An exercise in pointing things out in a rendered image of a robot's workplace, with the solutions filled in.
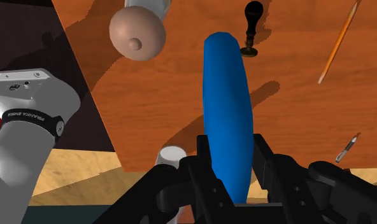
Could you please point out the small grey craft knife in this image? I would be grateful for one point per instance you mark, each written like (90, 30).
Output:
(347, 150)

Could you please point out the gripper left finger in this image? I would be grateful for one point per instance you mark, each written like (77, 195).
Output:
(179, 192)

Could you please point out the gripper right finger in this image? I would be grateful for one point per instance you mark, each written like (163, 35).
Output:
(325, 192)

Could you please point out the white cylinder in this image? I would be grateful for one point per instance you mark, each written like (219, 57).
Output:
(171, 155)

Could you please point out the white jar with beige lid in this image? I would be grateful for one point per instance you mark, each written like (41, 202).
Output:
(135, 31)

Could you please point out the black stamp with brass base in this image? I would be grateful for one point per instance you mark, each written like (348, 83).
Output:
(253, 18)

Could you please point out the blue elongated rounded object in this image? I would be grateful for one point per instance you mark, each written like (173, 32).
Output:
(227, 108)

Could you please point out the orange pencil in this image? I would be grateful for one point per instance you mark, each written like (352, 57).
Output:
(339, 42)

